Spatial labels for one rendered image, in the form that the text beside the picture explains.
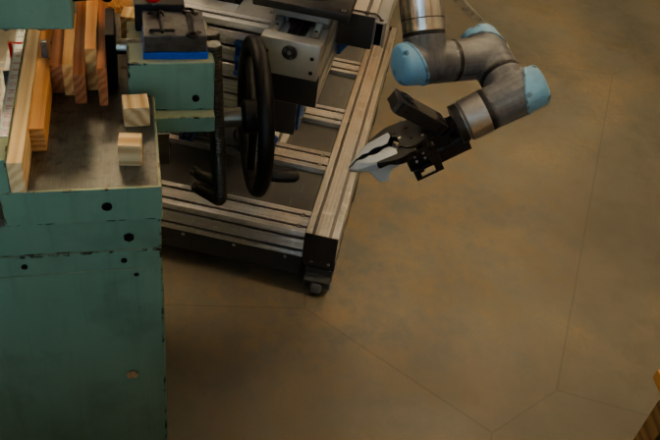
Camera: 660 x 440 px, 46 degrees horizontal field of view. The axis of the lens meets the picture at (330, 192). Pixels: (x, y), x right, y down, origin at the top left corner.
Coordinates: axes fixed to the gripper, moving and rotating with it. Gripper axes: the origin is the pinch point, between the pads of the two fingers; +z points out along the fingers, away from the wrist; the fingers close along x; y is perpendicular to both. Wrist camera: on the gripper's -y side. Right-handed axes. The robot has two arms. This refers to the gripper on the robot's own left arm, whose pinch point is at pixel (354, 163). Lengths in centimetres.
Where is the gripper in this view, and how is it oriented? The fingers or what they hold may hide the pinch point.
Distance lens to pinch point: 135.7
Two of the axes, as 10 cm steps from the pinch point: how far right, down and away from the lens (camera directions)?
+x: -2.1, -6.4, 7.4
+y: 3.8, 6.4, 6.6
